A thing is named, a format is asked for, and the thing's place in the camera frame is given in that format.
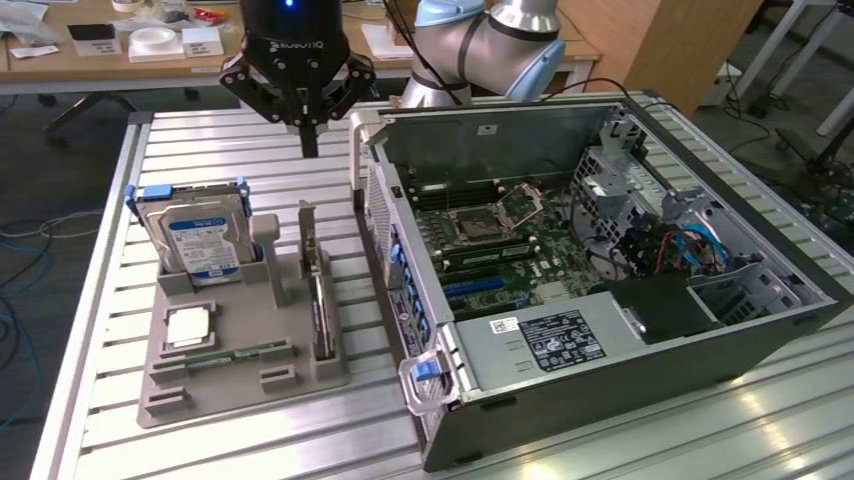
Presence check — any green motherboard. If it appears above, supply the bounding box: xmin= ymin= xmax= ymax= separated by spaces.
xmin=399 ymin=164 xmax=616 ymax=321

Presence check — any blue floor cable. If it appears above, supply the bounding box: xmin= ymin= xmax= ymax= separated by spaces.
xmin=0 ymin=239 xmax=55 ymax=431

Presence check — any metal socket cover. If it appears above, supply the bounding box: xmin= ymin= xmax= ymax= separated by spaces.
xmin=491 ymin=180 xmax=547 ymax=214

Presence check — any white labelled box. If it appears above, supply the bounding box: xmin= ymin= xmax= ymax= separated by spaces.
xmin=179 ymin=26 xmax=226 ymax=58

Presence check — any silver CPU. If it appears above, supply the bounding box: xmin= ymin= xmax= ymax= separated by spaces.
xmin=164 ymin=308 xmax=214 ymax=351

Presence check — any grey power supply unit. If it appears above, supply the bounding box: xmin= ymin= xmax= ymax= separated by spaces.
xmin=453 ymin=292 xmax=653 ymax=394

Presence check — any white floor cable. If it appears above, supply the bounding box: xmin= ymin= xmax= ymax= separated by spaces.
xmin=0 ymin=209 xmax=106 ymax=239

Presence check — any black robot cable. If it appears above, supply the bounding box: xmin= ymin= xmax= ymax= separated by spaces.
xmin=383 ymin=0 xmax=469 ymax=106

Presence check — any white paper stack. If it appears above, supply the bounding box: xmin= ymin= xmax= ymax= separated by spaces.
xmin=361 ymin=22 xmax=417 ymax=61

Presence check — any grey plastic parts rack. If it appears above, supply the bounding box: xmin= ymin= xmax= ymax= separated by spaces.
xmin=136 ymin=212 xmax=353 ymax=429

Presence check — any flat white box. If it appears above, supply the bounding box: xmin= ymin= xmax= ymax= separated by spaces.
xmin=126 ymin=39 xmax=189 ymax=64

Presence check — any black chair base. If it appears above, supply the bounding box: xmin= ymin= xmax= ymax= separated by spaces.
xmin=39 ymin=89 xmax=202 ymax=149

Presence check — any grey metal disk bay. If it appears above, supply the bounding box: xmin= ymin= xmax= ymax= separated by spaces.
xmin=686 ymin=262 xmax=806 ymax=326

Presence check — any blue expansion slot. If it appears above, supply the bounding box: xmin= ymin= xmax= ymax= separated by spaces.
xmin=443 ymin=277 xmax=507 ymax=297

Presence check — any blue wire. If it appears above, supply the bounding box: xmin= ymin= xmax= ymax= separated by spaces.
xmin=673 ymin=224 xmax=733 ymax=274

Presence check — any CPU socket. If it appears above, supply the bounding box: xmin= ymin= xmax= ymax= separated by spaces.
xmin=450 ymin=204 xmax=519 ymax=246

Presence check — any black graphics card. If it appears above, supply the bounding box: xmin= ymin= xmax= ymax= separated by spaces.
xmin=297 ymin=199 xmax=337 ymax=362

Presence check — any green RAM stick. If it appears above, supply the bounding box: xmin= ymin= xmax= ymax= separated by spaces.
xmin=183 ymin=341 xmax=286 ymax=369

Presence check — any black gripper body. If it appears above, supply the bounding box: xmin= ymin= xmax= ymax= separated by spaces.
xmin=239 ymin=0 xmax=353 ymax=92

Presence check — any clear plastic bag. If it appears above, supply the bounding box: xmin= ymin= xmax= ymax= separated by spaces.
xmin=0 ymin=0 xmax=66 ymax=46

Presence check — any white electrical box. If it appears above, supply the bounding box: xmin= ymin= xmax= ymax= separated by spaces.
xmin=710 ymin=62 xmax=746 ymax=109

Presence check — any thin black cable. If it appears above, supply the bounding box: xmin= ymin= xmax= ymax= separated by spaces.
xmin=543 ymin=77 xmax=686 ymax=114

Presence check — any black floor stand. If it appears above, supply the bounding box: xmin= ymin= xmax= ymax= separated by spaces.
xmin=773 ymin=94 xmax=854 ymax=181

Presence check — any hard disk with blue caddy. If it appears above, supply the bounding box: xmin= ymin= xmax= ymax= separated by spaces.
xmin=124 ymin=178 xmax=254 ymax=289

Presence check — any white desk frame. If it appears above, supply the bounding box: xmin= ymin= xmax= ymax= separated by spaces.
xmin=730 ymin=0 xmax=854 ymax=136

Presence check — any perforated metal drive cage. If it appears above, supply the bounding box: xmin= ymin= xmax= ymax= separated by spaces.
xmin=573 ymin=144 xmax=669 ymax=251

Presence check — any open black PC case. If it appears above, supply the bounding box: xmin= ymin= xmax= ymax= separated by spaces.
xmin=347 ymin=97 xmax=854 ymax=474

